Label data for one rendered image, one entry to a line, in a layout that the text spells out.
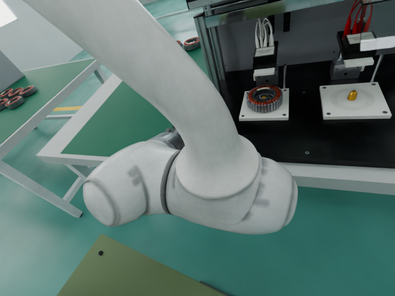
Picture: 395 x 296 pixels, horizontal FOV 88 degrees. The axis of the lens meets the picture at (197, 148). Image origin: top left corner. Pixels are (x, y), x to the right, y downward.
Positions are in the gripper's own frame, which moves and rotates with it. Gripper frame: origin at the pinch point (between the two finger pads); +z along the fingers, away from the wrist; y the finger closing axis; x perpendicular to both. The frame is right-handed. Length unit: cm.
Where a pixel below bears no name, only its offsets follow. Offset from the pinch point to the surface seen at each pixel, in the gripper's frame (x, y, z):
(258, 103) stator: 4.6, 15.4, 9.7
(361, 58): 14.5, 41.7, 14.4
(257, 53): 19.4, 14.8, 15.1
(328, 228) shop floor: -68, 47, 46
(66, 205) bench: -63, -120, 21
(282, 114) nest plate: 0.7, 22.5, 10.1
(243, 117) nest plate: 0.3, 10.6, 9.3
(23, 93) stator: 16, -149, 38
